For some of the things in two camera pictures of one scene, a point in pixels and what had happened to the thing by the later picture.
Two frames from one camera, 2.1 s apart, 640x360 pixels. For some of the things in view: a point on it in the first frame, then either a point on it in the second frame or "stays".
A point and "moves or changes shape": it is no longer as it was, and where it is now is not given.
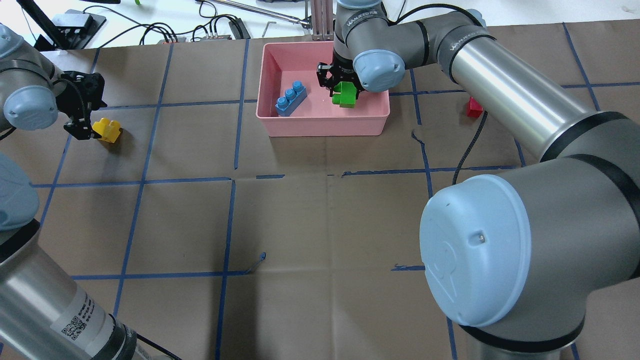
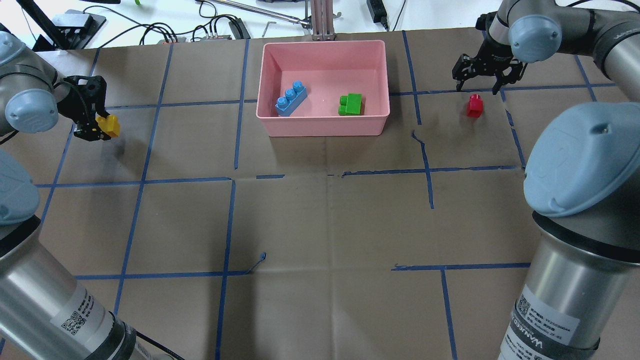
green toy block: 346,97 moves or changes shape
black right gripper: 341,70 → 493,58
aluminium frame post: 322,20 stays
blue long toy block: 293,98 stays
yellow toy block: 109,130 moves or changes shape
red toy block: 474,109 stays
